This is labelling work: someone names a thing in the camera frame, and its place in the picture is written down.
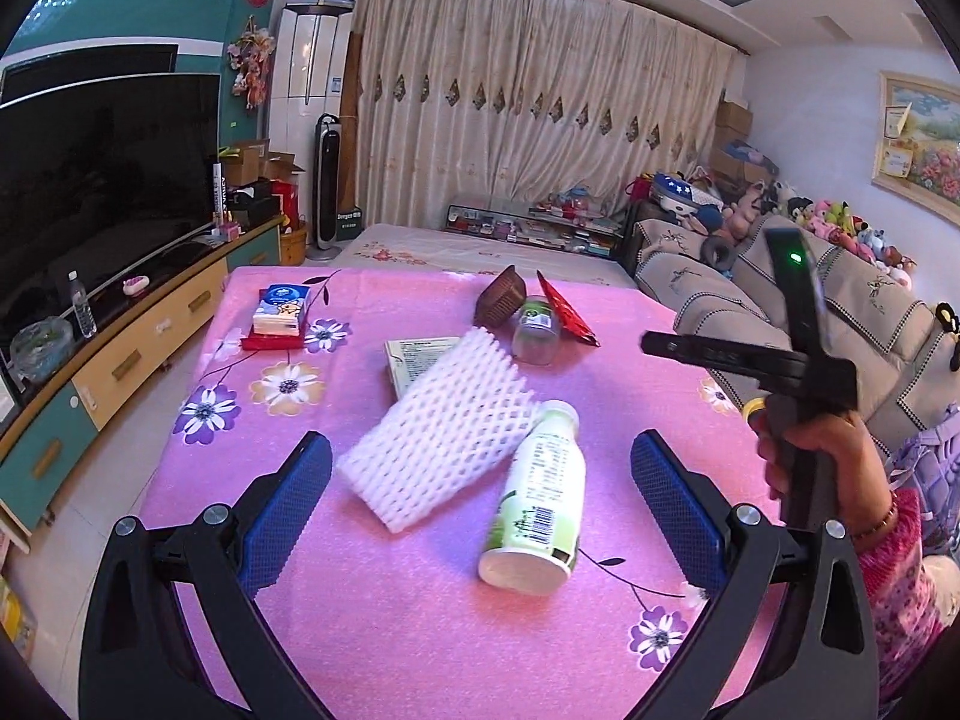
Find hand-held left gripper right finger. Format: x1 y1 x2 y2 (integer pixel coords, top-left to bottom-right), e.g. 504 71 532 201
630 429 880 720

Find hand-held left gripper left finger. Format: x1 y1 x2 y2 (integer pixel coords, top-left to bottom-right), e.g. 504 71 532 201
79 431 335 720

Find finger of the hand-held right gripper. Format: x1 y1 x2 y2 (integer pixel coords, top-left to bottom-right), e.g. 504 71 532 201
641 330 751 374

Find red snack packet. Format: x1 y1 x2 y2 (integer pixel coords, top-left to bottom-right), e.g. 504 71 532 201
536 272 602 348

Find white bottle with green label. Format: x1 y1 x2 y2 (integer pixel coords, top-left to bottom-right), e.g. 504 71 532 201
478 400 587 597

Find clear jar with green label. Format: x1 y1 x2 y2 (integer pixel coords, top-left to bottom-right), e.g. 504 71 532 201
512 297 563 366

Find white foam fruit net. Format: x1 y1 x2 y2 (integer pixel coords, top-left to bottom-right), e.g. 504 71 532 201
335 326 542 533

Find white milk carton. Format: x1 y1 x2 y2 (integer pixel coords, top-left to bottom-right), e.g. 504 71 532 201
384 336 462 400

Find person's right forearm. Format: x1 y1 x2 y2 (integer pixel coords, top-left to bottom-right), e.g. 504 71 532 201
847 491 953 706

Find person's right hand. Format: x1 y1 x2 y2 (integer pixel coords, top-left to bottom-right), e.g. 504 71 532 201
754 409 897 541

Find beige covered sofa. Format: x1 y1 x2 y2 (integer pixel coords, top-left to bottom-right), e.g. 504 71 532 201
622 214 960 541

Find pile of plush toys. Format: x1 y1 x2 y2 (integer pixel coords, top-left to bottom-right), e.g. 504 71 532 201
645 169 920 293

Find pink floral tablecloth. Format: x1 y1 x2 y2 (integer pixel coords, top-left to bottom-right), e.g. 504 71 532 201
142 262 796 720

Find blue star printed bag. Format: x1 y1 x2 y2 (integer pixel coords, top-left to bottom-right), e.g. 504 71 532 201
651 172 721 215

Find yellow black plush toy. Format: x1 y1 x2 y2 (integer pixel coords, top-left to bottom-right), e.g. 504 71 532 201
934 302 960 372

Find stacked brown cardboard boxes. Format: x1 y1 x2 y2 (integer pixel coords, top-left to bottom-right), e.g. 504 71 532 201
709 97 755 181

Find framed flower painting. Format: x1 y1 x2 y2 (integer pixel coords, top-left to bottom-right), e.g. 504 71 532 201
874 71 960 211

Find blue tissue pack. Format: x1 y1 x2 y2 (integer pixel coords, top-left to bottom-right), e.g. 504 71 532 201
253 283 312 336

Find glass coffee table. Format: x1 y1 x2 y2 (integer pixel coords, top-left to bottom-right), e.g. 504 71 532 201
446 195 627 256

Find wooden television stand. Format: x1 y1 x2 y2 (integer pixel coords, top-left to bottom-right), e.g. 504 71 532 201
0 214 290 537

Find purple backpack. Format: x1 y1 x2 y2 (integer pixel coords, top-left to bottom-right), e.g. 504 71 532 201
885 401 960 563

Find white floral mattress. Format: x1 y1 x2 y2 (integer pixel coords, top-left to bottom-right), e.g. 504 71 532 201
330 221 638 290

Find clear water bottle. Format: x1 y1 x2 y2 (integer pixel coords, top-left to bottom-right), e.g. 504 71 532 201
66 270 98 338

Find clear glass bowl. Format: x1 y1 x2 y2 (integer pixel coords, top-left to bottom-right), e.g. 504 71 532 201
9 315 76 383

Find beige patterned curtain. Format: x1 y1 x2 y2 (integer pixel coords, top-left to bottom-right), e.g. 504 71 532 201
352 0 740 230

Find red gift bag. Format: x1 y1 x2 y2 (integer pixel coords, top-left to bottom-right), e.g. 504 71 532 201
271 180 301 230

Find black storage box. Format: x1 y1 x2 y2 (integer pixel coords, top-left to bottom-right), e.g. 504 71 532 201
225 180 278 230

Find black tower fan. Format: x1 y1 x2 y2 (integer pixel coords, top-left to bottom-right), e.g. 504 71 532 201
315 112 346 250

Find open cardboard boxes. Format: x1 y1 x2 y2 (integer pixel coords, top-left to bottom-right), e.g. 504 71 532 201
221 139 305 188

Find large black television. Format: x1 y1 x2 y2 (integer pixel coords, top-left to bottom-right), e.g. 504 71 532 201
0 73 222 346

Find brown rolled mat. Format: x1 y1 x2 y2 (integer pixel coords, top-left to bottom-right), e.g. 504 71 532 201
341 30 362 211

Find white standing air conditioner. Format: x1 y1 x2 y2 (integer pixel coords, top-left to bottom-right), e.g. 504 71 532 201
268 4 353 230

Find hanging artificial flowers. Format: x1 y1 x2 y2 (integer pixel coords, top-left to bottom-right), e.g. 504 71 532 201
227 26 277 110

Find smaller black screen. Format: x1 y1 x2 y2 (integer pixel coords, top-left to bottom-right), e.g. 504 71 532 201
0 43 179 102

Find brown bead bracelet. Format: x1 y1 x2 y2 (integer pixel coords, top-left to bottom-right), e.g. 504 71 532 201
851 493 899 541

